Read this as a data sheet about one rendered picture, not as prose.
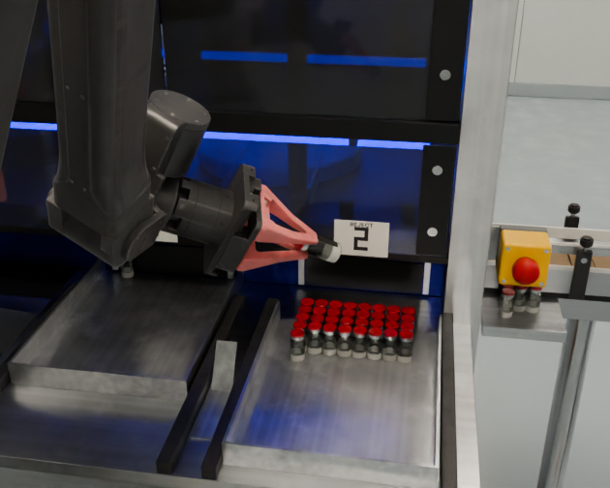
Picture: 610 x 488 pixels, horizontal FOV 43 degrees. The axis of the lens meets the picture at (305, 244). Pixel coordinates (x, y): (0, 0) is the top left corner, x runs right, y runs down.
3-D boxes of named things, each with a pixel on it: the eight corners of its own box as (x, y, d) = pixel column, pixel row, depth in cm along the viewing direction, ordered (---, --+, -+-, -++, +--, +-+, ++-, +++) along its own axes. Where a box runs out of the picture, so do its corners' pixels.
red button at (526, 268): (508, 274, 118) (512, 251, 116) (535, 276, 118) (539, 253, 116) (510, 287, 115) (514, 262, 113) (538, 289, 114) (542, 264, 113)
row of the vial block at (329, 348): (293, 345, 118) (293, 319, 115) (411, 355, 115) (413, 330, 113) (291, 352, 116) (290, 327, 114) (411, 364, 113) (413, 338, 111)
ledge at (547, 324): (477, 292, 136) (478, 283, 135) (553, 298, 134) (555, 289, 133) (481, 336, 124) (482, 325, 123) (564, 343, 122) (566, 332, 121)
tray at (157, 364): (104, 270, 139) (102, 253, 138) (244, 281, 136) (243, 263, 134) (11, 383, 109) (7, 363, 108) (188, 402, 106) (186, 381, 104)
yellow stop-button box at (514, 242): (495, 263, 125) (500, 223, 122) (540, 266, 124) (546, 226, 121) (498, 286, 118) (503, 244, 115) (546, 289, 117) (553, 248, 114)
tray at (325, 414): (277, 319, 125) (277, 300, 123) (440, 333, 121) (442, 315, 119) (223, 465, 95) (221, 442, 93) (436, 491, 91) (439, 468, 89)
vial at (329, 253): (342, 239, 81) (307, 227, 79) (342, 258, 80) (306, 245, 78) (331, 249, 82) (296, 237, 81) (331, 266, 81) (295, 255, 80)
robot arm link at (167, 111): (39, 214, 66) (121, 267, 65) (78, 100, 61) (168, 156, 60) (113, 175, 77) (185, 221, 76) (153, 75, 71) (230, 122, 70)
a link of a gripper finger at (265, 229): (330, 247, 75) (243, 220, 72) (298, 293, 79) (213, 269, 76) (323, 201, 80) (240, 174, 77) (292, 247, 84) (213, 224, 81)
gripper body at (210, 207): (263, 210, 71) (188, 186, 68) (220, 280, 77) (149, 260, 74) (259, 167, 76) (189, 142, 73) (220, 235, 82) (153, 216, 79)
